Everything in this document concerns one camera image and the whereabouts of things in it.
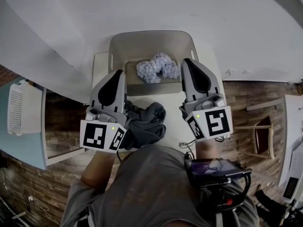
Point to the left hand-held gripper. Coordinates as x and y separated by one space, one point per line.
94 136

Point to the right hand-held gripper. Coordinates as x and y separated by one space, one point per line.
217 124

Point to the dark grey garment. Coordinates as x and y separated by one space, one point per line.
146 126

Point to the blue white checked clothes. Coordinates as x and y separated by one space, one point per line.
156 67

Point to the grey plastic laundry basket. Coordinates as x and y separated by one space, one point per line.
146 44

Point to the person's right forearm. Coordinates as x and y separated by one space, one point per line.
208 150

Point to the person's left forearm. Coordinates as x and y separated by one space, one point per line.
99 171

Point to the wooden chair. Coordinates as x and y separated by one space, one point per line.
262 136

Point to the black phone with lit screen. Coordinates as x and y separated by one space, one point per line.
213 168

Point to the white perforated plastic basket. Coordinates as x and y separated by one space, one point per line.
23 107

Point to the person's grey shirt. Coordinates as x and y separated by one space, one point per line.
146 190

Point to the white machine with display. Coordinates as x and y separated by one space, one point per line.
293 174

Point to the black metal rack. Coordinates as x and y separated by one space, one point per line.
11 216

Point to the light blue table white frame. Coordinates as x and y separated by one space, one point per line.
21 148

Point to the black camera equipment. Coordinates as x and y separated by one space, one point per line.
272 207

